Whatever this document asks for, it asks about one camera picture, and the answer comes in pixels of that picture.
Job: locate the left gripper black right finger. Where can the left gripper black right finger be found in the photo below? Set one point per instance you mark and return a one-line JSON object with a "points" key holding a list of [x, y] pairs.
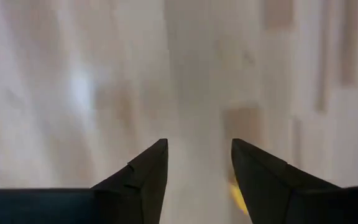
{"points": [[275, 193]]}

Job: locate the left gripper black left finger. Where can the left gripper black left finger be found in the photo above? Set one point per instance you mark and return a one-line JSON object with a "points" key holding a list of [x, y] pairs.
{"points": [[138, 193]]}

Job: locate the yellow tape tag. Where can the yellow tape tag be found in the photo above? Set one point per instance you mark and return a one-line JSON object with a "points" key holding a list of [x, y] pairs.
{"points": [[238, 197]]}

